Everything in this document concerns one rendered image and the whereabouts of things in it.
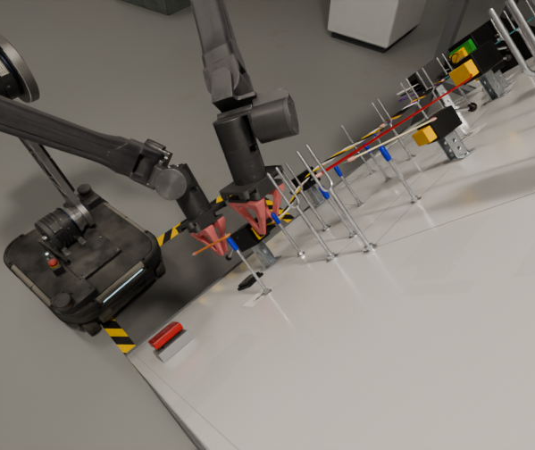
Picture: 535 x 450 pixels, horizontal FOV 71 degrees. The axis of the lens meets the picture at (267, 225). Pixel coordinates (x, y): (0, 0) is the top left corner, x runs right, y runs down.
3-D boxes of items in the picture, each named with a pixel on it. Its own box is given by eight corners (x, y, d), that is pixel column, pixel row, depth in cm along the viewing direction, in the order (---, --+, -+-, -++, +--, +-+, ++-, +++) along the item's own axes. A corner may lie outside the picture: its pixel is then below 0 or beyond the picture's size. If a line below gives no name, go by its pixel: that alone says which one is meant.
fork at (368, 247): (370, 253, 42) (299, 148, 41) (360, 254, 44) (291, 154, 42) (380, 243, 43) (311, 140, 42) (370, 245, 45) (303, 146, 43)
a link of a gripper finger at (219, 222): (241, 245, 79) (220, 206, 77) (218, 263, 75) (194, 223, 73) (224, 248, 84) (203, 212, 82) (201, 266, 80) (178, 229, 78)
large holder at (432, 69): (500, 79, 99) (472, 31, 98) (442, 118, 101) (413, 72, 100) (488, 84, 106) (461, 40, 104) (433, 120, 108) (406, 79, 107)
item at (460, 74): (480, 71, 74) (471, 58, 73) (472, 77, 73) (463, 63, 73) (463, 81, 78) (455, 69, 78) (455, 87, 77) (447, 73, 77)
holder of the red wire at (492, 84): (539, 69, 77) (512, 23, 76) (498, 100, 74) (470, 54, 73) (516, 79, 82) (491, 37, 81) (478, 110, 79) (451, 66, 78)
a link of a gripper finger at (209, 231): (246, 241, 80) (224, 203, 78) (223, 260, 76) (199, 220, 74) (229, 245, 85) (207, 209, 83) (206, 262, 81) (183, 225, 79)
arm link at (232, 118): (217, 112, 61) (204, 120, 56) (255, 100, 59) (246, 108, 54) (230, 151, 64) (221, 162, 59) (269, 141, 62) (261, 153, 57)
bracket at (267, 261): (274, 259, 74) (260, 238, 73) (281, 255, 72) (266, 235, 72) (260, 272, 71) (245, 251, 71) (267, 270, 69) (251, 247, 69)
